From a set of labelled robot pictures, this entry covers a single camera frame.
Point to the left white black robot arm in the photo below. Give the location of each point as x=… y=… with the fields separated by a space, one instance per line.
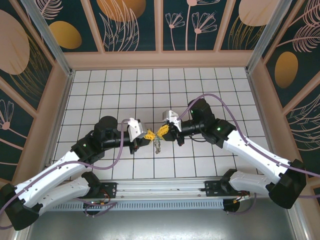
x=50 y=172

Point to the yellow power connector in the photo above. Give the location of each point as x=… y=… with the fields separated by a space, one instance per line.
x=103 y=203
x=237 y=200

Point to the aluminium corner post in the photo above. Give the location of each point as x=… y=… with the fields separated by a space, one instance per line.
x=270 y=37
x=47 y=37

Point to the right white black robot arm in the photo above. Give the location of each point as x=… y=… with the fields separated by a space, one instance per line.
x=257 y=155

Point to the aluminium side frame rail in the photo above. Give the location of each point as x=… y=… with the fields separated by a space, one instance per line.
x=265 y=120
x=58 y=117

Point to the bunch of keys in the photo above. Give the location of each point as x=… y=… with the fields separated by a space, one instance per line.
x=157 y=146

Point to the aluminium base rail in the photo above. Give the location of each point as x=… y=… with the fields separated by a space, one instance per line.
x=160 y=187

